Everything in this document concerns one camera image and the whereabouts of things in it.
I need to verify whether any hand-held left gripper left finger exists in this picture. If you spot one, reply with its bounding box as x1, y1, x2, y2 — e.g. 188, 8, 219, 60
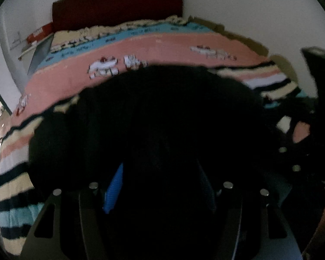
19, 162, 124, 260

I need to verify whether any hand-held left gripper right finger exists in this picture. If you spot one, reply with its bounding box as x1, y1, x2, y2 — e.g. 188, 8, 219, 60
196, 160, 301, 260

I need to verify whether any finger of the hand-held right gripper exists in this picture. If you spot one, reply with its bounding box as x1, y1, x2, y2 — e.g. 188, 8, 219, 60
276, 97, 319, 176

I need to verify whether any black hooded jacket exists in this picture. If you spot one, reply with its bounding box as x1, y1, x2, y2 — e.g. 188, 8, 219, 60
28, 64, 288, 260

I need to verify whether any brown object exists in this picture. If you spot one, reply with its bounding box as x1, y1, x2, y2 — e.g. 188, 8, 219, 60
302, 183, 325, 260

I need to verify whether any olive green cloth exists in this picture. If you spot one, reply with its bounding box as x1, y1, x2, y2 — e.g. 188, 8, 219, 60
190, 16, 269, 57

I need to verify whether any pink striped cartoon blanket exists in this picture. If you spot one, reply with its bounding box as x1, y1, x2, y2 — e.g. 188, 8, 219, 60
0, 15, 312, 255

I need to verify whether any grey board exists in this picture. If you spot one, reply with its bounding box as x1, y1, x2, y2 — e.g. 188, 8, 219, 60
27, 42, 52, 75

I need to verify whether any red box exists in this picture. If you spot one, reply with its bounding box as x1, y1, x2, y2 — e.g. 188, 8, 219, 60
26, 23, 54, 44

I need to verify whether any dark red headboard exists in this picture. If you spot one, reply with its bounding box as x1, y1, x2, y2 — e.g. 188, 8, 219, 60
52, 0, 182, 31

